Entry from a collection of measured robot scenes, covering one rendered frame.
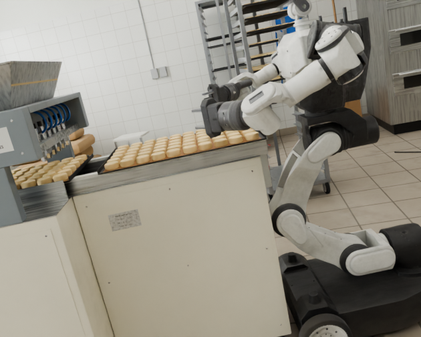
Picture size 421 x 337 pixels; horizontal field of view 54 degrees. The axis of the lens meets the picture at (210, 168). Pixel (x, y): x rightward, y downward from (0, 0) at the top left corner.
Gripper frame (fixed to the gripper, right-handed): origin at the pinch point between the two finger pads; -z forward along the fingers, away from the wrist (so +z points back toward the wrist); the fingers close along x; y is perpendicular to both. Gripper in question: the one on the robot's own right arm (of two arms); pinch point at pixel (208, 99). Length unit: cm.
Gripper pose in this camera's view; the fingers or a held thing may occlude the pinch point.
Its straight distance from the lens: 192.4
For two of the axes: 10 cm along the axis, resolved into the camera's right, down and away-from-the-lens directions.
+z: 6.5, -3.2, 6.9
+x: -2.0, -9.5, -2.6
